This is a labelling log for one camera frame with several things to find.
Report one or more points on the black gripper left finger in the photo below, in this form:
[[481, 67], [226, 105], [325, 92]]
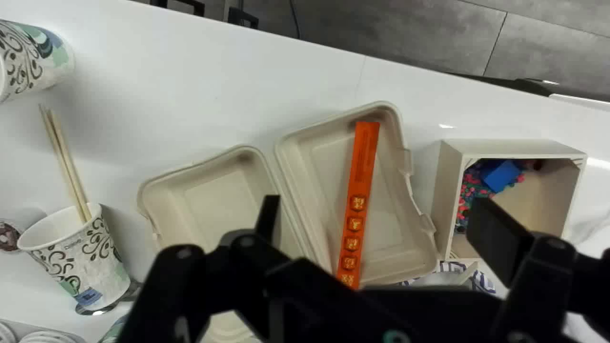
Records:
[[184, 286]]

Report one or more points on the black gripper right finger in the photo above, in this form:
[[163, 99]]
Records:
[[540, 279]]

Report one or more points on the patterned paper cup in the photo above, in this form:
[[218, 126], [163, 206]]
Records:
[[30, 57], [83, 267]]

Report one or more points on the beige open clamshell food container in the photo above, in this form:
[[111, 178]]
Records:
[[203, 202]]

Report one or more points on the blue toy block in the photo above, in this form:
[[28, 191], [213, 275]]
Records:
[[502, 174]]

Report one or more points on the colourful small toy pieces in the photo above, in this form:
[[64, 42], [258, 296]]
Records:
[[472, 191]]

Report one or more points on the cream open wooden box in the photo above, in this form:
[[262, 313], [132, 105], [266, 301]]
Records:
[[449, 191]]

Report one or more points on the wooden chopstick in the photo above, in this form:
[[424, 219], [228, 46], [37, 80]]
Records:
[[62, 158], [71, 158]]

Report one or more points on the black furniture leg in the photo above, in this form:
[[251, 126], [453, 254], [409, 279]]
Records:
[[241, 17]]

